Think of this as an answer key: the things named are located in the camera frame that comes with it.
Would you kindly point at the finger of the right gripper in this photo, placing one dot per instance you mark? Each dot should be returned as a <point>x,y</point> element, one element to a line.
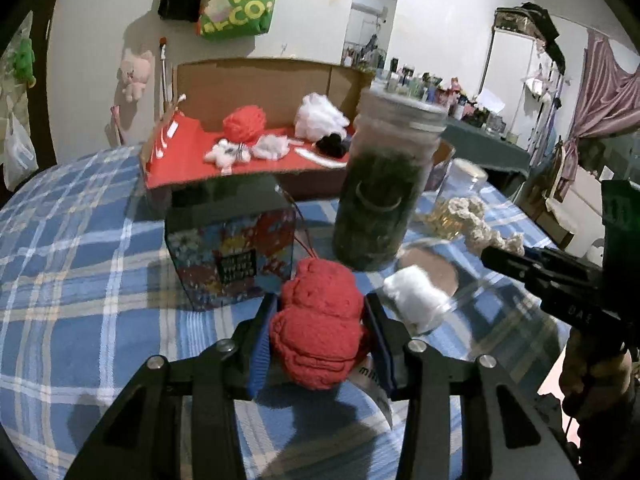
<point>540,269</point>

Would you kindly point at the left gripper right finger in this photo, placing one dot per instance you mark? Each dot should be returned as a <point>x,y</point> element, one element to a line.
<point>503,436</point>

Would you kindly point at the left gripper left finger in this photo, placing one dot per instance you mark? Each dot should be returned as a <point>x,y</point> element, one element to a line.
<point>139,436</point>

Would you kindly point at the white cotton roll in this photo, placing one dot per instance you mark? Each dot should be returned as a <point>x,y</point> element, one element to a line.
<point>419,303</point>

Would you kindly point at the round beige powder puff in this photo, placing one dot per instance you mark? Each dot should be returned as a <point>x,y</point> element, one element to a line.
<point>442,273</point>

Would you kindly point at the red knitted plush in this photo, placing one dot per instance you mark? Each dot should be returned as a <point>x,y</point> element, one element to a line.
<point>318,334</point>

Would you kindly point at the cream crocheted item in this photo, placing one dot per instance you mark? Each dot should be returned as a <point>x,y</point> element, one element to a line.
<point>465,216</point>

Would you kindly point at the black scrunchie ball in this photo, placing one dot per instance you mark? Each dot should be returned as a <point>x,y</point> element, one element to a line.
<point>333,145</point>

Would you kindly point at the white grey plush toy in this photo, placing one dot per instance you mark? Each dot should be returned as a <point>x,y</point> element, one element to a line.
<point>225,155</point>

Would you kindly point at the white tissue cloth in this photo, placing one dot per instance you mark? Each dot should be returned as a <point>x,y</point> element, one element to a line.
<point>271,147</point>

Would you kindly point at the person's right hand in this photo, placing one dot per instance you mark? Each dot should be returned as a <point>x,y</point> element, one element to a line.
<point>591,380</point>

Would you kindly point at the small glass jar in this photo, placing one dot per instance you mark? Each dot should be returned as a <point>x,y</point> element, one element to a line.
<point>460,190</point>

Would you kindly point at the dark green covered table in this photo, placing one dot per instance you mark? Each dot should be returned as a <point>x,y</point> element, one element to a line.
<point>506,164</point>

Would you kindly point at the colourful printed gift box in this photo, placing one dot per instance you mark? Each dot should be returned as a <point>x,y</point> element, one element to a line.
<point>230,239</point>

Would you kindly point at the pink curtain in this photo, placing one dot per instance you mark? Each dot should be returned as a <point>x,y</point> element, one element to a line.
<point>607,104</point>

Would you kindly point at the white wardrobe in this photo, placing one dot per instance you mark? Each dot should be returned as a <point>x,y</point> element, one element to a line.
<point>521,74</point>

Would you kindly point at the large glass jar dark contents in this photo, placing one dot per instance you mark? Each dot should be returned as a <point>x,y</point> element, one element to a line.
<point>390,159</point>

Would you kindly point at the suitcase on wardrobe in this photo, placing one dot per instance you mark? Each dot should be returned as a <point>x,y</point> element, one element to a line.
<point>528,19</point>

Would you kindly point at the red cardboard box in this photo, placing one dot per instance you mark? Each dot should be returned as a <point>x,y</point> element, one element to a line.
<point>208,92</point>

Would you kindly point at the white plastic bag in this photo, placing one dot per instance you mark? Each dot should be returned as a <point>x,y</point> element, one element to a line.
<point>20,160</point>

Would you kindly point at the green plush on door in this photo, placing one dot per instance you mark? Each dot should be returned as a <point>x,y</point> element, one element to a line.
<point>23,63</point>

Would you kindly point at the green tote bag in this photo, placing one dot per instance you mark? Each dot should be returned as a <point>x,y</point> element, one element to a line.
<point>230,19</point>

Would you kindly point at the wall mirror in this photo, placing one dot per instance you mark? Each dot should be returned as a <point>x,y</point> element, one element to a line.
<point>367,35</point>

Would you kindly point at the pink plush on wall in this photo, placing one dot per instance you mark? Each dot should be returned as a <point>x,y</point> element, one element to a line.
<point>135,71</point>

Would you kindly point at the orange handled stick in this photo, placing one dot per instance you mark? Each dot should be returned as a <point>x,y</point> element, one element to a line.
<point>163,79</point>

